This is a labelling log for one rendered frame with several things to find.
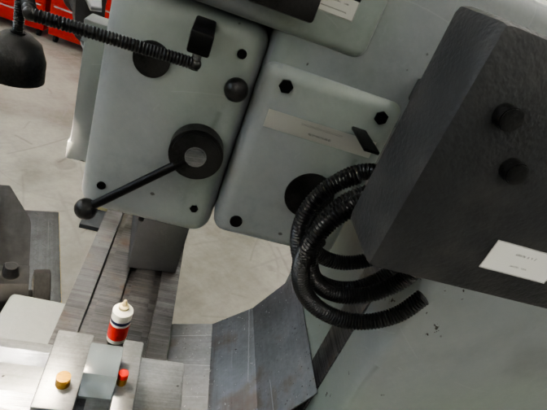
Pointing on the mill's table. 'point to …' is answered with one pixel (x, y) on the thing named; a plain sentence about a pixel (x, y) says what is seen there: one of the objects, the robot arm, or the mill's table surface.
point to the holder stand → (155, 245)
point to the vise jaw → (70, 363)
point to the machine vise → (22, 394)
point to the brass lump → (63, 380)
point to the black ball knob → (236, 89)
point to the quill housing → (166, 106)
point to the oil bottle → (120, 323)
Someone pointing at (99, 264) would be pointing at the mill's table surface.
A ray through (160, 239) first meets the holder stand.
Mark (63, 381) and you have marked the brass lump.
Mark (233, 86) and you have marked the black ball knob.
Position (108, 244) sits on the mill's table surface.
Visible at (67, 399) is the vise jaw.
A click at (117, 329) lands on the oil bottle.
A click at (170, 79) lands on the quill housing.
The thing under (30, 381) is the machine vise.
